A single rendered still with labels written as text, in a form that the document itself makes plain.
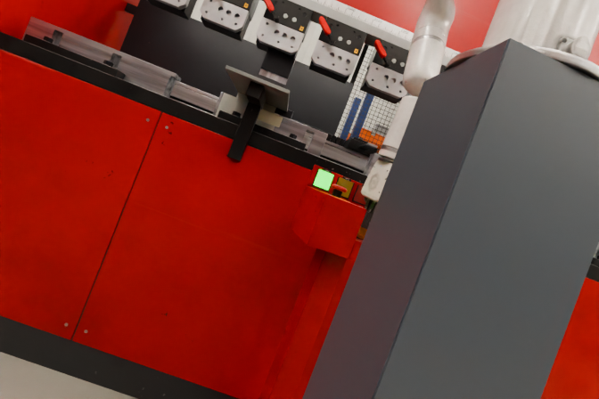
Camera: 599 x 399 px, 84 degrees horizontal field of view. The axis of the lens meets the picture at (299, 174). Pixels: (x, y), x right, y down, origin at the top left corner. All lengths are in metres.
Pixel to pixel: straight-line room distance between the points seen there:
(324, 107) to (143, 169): 0.96
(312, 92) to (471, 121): 1.38
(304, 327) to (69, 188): 0.79
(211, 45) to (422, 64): 1.16
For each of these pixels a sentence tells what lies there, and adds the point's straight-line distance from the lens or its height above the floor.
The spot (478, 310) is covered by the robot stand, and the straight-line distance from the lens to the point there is 0.41.
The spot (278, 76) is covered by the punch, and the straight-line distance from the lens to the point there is 1.21.
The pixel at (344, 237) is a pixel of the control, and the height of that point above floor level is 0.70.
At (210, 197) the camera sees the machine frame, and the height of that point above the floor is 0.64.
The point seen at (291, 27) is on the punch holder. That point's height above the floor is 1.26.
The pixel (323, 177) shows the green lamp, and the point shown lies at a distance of 0.88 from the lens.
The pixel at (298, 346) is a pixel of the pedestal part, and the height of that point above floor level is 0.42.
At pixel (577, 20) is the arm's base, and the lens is 0.52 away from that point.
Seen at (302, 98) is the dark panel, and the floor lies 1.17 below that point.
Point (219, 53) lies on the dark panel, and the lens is 1.79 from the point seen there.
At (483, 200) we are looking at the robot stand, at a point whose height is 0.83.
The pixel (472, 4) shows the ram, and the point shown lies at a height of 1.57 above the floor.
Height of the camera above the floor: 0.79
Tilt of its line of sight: 1 degrees up
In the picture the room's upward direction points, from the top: 21 degrees clockwise
